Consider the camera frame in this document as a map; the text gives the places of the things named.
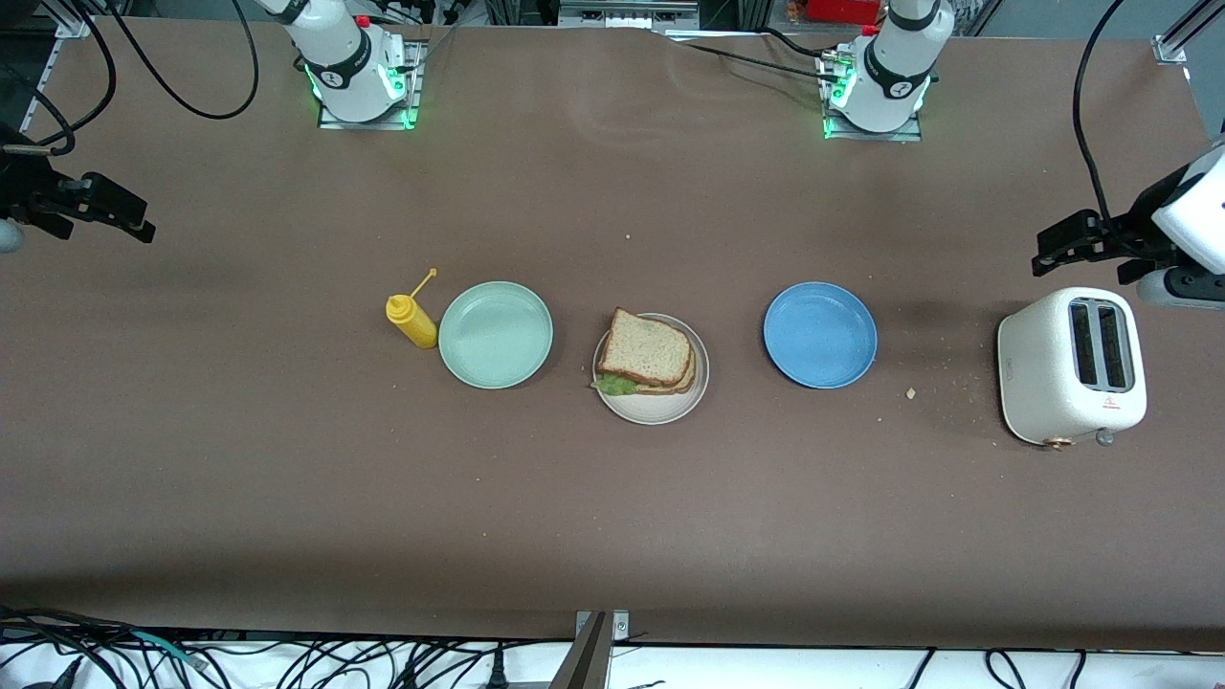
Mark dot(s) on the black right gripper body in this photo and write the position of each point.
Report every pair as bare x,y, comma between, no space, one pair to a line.
26,188

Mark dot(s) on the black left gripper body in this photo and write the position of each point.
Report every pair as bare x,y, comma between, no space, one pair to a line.
1132,233

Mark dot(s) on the yellow mustard squeeze bottle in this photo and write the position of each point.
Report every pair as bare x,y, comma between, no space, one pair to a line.
413,323

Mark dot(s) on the brown bread slice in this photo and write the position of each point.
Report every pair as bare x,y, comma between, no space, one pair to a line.
684,383
646,349

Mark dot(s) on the green lettuce leaf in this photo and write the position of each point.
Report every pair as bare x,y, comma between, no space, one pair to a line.
614,386

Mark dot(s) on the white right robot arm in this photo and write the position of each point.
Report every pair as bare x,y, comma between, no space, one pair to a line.
345,67

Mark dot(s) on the blue plate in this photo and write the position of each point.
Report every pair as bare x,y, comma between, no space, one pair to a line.
820,335

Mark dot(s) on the mint green plate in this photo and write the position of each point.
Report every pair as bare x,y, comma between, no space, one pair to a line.
496,335

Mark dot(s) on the beige plate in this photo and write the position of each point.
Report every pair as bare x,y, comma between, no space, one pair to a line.
653,410

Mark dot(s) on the white toaster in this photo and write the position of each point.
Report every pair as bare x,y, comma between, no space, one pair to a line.
1043,383

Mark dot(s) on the red box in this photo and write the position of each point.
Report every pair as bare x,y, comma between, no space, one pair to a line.
842,10

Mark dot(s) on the black power plug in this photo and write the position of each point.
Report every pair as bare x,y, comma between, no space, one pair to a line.
497,675

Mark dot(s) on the grey metal beam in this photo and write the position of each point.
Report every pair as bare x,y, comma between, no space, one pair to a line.
586,665

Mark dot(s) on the aluminium frame profile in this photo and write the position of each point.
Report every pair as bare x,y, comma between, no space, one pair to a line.
72,19
1187,33

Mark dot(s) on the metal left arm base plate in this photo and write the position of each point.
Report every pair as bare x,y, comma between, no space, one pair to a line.
914,134

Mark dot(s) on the small metal bracket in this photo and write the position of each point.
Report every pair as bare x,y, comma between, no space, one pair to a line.
620,627

